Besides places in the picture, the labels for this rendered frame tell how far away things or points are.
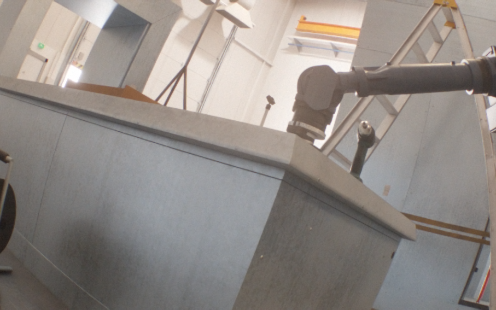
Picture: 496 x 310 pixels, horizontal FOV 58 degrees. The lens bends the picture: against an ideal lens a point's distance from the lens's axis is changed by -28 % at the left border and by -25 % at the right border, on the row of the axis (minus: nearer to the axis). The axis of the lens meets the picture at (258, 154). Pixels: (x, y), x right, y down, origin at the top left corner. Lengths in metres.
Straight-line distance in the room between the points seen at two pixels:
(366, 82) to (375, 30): 2.48
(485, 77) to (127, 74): 2.06
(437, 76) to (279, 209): 1.21
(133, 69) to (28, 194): 1.61
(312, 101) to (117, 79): 1.55
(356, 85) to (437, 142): 1.92
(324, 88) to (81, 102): 0.91
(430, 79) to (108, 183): 1.31
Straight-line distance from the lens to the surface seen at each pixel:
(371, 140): 1.78
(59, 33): 11.64
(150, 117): 1.31
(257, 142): 1.11
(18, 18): 2.78
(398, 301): 3.78
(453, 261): 3.68
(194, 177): 1.25
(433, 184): 3.85
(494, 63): 2.32
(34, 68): 11.35
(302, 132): 2.01
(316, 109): 2.01
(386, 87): 2.13
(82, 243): 1.50
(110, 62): 3.46
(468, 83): 2.26
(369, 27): 4.60
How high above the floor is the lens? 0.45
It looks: 7 degrees up
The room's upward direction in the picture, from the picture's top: 20 degrees clockwise
